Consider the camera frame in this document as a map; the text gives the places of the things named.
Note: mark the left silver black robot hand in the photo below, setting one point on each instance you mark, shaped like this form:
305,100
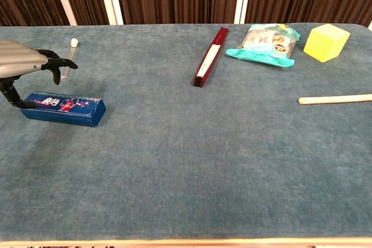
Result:
20,59

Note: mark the yellow foam cube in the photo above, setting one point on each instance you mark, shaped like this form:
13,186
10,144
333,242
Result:
325,44

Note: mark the teal snack packet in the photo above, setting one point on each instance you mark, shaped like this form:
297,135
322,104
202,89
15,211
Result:
261,47

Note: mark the dark red long narrow case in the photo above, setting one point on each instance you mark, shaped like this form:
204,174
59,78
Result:
210,56

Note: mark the glass test tube white cap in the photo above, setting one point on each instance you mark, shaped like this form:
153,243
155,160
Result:
71,52

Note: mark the blue printed glasses case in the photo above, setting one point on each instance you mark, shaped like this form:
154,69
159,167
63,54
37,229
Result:
64,111

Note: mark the teal table cloth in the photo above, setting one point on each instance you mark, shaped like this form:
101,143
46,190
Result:
189,158

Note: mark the light wooden stick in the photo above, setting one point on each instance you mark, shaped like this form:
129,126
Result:
334,99

